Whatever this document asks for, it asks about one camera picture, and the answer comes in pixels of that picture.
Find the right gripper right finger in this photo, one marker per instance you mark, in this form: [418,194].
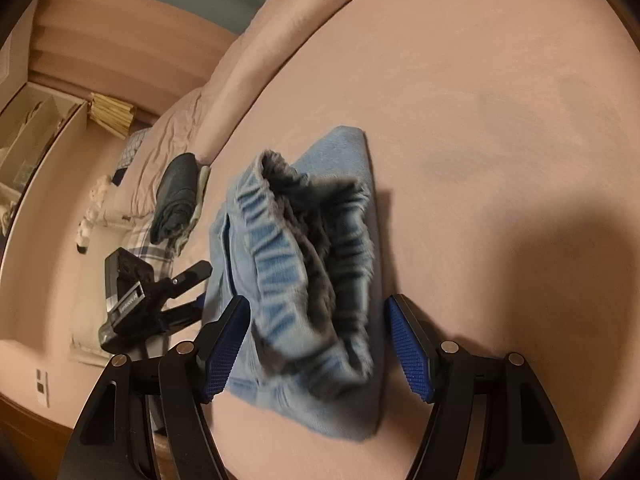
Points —
[522,436]

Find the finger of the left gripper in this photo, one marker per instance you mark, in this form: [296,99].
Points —
[172,288]
[178,318]

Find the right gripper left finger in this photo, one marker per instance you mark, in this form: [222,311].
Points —
[112,438]

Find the light blue denim pants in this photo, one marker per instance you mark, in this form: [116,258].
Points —
[299,241]

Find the plaid pillow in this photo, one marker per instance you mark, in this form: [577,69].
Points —
[138,242]
[132,145]

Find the folded dark denim jeans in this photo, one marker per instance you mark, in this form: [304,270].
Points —
[176,199]

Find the white plush toy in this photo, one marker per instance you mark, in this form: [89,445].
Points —
[91,216]

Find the straw tassel decoration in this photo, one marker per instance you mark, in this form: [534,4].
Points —
[114,115]

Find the white shelf unit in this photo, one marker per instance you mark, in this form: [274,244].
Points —
[30,124]

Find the pink curtain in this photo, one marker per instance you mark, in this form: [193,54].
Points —
[144,52]

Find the pink duvet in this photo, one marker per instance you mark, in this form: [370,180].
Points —
[203,121]

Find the white wall switch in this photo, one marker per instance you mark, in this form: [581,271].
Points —
[42,388]

